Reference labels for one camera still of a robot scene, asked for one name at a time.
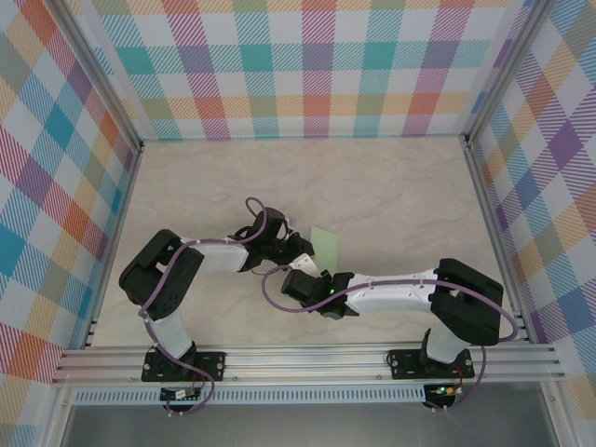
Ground aluminium side rail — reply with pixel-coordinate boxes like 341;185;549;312
463;134;536;345
82;139;145;350

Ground light green paper sheet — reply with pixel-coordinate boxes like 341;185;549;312
309;225;343;280

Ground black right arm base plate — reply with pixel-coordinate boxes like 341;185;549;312
389;348;476;381

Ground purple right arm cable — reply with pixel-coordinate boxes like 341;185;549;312
260;265;519;414

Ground slotted grey cable duct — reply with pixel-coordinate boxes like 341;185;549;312
72;388;427;405

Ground black left circuit board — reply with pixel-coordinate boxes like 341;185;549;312
160;387;201;402

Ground aluminium frame leg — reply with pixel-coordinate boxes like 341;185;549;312
41;386;78;447
539;382;575;447

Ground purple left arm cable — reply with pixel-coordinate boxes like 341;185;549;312
138;197;271;416

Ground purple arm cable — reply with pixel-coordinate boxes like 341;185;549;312
138;197;271;416
260;265;519;414

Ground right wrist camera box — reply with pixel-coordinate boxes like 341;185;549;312
287;253;323;278

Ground grey metal panel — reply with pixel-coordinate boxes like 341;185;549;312
59;403;560;447

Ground aluminium frame post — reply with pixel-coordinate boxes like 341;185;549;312
463;0;558;148
48;0;145;153

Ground aluminium mounting rail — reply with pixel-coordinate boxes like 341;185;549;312
49;342;568;386

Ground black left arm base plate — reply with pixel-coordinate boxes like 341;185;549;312
141;351;227;384

